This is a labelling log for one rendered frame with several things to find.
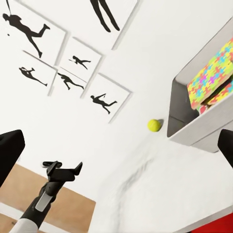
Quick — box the jigsaw puzzle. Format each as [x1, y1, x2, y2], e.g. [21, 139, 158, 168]
[201, 74, 233, 106]
[187, 38, 233, 110]

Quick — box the tennis ball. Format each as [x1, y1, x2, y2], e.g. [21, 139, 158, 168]
[148, 119, 161, 133]

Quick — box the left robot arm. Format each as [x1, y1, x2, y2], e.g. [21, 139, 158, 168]
[9, 161, 83, 233]

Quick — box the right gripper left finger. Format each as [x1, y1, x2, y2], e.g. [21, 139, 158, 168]
[0, 129, 25, 188]

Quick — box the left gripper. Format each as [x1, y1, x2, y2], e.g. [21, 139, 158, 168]
[47, 161, 83, 191]

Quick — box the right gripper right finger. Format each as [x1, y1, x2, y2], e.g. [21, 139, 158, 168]
[217, 129, 233, 168]

